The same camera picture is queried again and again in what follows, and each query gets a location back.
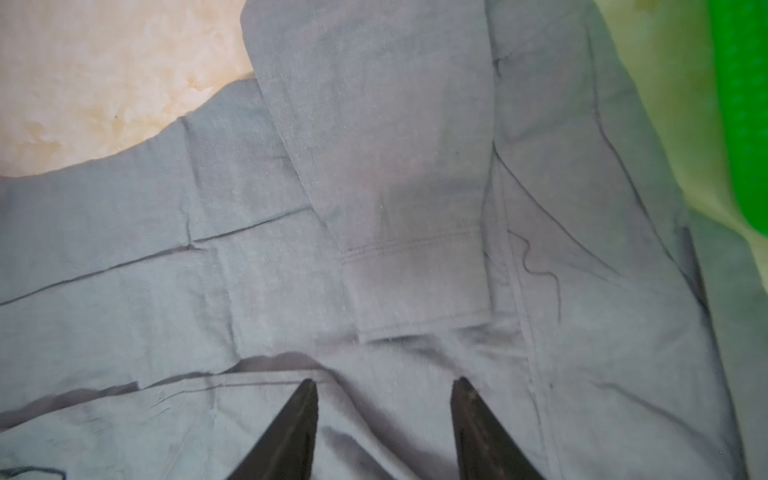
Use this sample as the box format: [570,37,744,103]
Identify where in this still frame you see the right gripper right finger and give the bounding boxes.
[450,377,544,480]

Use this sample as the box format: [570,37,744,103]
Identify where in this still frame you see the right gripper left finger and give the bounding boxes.
[227,379,318,480]

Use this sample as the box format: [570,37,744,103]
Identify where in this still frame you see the grey long sleeve shirt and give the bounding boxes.
[1,1,767,479]

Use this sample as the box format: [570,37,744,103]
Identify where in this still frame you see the green plastic basket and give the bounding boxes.
[708,0,767,236]

